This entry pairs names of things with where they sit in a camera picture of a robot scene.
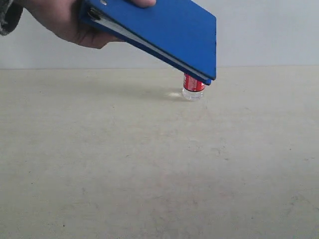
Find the clear water bottle red cap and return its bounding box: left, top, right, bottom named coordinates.
left=182, top=73, right=205, bottom=101

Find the blue folder binder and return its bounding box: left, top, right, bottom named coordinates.
left=79, top=0, right=216, bottom=85

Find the person's bare hand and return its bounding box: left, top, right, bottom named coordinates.
left=21, top=0, right=157, bottom=50

